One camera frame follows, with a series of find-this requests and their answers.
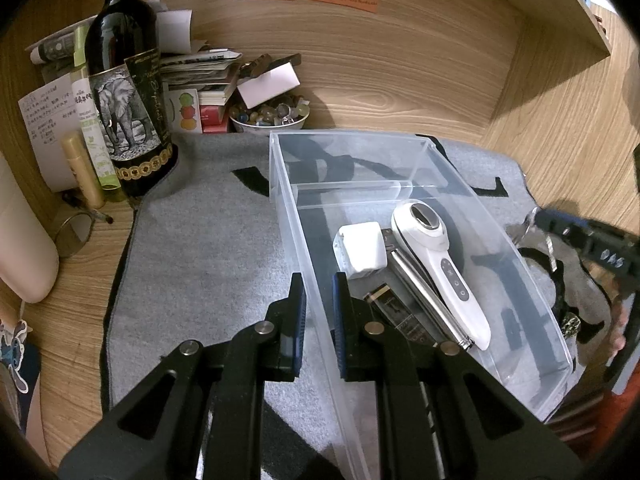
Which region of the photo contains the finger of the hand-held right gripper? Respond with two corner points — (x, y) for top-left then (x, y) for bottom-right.
(537, 207), (640, 286)

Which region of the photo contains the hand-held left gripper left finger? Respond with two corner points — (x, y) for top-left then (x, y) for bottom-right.
(57, 272), (307, 480)

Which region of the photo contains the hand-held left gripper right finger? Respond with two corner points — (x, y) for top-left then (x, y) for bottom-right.
(331, 271), (583, 480)

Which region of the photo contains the brown gold lipstick tube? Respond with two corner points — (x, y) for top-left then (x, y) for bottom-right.
(362, 284), (441, 348)

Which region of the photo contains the white charger plug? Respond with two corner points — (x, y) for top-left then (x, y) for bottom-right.
(332, 221), (390, 281)

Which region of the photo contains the silver metal bar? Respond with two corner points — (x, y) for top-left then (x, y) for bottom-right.
(382, 229), (475, 350)

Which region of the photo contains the white handheld massager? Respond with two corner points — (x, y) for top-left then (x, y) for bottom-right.
(391, 200), (492, 351)

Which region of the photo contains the clear plastic box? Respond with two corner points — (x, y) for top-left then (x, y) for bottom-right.
(269, 130), (575, 480)

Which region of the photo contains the person's right hand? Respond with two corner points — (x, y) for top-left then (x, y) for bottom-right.
(609, 300), (632, 361)

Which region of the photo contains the orange cloth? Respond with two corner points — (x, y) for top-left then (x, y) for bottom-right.
(550, 385), (636, 461)

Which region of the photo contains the grey mat with black letters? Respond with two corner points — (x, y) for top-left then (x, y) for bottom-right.
(100, 132), (616, 480)

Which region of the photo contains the bowl of stones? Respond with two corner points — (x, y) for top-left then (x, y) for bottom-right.
(229, 94), (311, 133)

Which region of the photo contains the red box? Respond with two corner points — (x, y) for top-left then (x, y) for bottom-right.
(200, 104), (236, 134)

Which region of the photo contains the white card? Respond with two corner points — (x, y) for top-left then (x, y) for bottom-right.
(236, 62), (301, 110)

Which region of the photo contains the fruit print box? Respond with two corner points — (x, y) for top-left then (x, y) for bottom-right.
(167, 89), (202, 134)

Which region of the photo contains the round clear glass disc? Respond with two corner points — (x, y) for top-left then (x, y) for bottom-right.
(54, 211), (97, 260)

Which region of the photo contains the stack of books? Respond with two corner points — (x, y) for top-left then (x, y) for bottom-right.
(160, 47), (243, 106)

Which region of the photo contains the yellow tube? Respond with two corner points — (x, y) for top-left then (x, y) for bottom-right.
(61, 132), (107, 211)

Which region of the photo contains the dark wine bottle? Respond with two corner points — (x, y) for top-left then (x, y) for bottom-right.
(84, 0), (180, 201)

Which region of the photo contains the pale green slim bottle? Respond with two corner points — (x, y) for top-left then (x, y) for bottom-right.
(70, 25), (123, 193)

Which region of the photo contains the pink cylinder mug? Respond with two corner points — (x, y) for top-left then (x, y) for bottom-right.
(0, 152), (61, 305)

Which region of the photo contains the cartoon sticker card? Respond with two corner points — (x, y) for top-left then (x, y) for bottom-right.
(0, 317), (42, 393)

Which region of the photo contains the white handwritten note paper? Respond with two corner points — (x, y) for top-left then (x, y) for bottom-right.
(17, 72), (88, 193)

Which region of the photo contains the rolled newspaper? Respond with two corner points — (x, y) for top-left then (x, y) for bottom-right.
(27, 30), (93, 66)

